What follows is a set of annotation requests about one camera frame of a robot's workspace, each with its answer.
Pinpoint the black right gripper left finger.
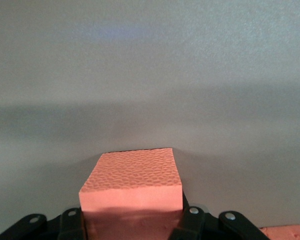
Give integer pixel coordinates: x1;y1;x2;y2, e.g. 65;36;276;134
0;207;88;240

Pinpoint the orange foam cube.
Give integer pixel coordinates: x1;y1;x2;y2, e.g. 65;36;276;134
259;224;300;240
78;147;184;240

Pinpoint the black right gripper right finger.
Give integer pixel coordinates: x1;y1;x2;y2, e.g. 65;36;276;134
169;205;261;240

